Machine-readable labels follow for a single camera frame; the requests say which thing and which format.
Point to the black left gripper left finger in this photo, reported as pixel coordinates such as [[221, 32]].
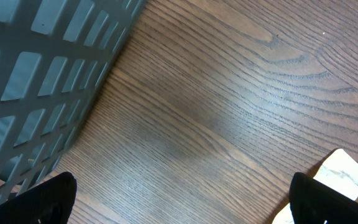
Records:
[[50, 202]]

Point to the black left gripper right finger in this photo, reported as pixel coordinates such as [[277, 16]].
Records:
[[313, 202]]

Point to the brown snack bag red label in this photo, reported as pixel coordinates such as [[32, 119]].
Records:
[[339, 171]]

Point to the grey plastic mesh basket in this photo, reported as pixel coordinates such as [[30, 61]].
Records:
[[54, 56]]

